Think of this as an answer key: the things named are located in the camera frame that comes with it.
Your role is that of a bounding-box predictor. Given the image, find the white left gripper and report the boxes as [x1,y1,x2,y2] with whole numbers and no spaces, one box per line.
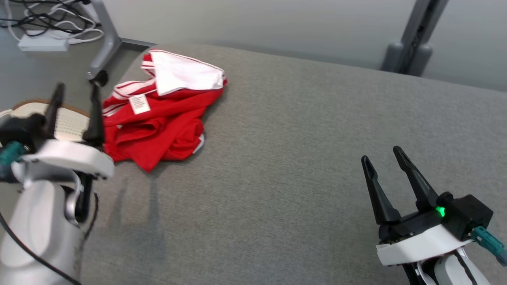
[12,81,115,186]

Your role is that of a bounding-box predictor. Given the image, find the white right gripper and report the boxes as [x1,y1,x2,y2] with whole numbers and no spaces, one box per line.
[361,146,474,266]

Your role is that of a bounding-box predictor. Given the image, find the red shorts with white stripes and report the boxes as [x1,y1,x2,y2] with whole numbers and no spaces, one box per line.
[102,49,227,173]

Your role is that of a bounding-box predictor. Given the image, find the cream perforated laundry basket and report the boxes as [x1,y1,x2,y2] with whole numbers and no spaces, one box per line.
[0,99,91,143]

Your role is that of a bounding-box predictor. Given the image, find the white power adapter box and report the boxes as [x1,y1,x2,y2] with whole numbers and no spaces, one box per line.
[18,34,70,52]

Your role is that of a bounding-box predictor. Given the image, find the grey metal stand leg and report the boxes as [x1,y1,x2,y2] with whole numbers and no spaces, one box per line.
[87,0,157,80]

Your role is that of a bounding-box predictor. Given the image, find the black cable with teal connector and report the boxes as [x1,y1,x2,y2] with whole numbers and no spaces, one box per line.
[471,226,507,266]
[0,142,82,285]

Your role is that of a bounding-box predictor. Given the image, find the white floor cables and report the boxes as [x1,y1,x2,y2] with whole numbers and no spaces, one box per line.
[6,0,104,44]

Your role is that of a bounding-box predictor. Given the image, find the black floor cables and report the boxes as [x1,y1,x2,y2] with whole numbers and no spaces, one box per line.
[0,0,91,38]

